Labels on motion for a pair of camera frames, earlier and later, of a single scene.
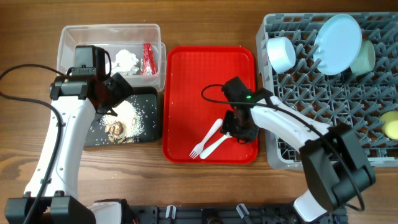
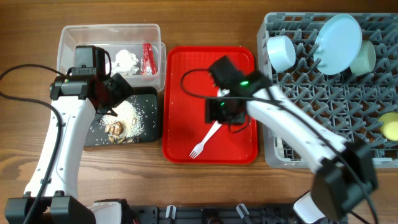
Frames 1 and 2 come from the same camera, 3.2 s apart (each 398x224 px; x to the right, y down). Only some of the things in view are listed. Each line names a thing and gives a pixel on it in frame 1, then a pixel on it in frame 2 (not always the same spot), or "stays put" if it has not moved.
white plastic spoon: [214, 145] → [280, 147]
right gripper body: [241, 128] → [219, 111]
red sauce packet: [148, 65] stays put
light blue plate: [336, 44] stays put
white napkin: [125, 63] stays put
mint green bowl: [366, 62] stays put
